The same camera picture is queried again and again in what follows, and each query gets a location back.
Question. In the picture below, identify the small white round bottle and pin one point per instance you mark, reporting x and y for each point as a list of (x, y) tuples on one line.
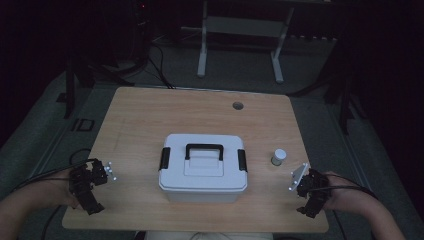
[(278, 156)]

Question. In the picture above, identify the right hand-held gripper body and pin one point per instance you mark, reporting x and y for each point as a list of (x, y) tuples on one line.
[(311, 185)]

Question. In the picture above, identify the white metal desk frame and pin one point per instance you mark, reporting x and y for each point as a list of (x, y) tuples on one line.
[(243, 26)]

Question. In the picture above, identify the power strip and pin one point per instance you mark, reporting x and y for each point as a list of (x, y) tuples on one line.
[(313, 37)]

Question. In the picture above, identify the person's left hand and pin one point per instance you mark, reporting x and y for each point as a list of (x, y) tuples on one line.
[(61, 190)]

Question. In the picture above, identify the black metal stand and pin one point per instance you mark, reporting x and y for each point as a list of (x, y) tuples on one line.
[(96, 66), (343, 86)]

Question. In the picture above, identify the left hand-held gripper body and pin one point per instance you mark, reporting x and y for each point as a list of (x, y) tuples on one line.
[(87, 178)]

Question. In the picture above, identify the person's right hand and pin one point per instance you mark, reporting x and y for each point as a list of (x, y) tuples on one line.
[(338, 195)]

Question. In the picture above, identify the black square floor bracket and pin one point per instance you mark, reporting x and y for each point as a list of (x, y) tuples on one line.
[(83, 125)]

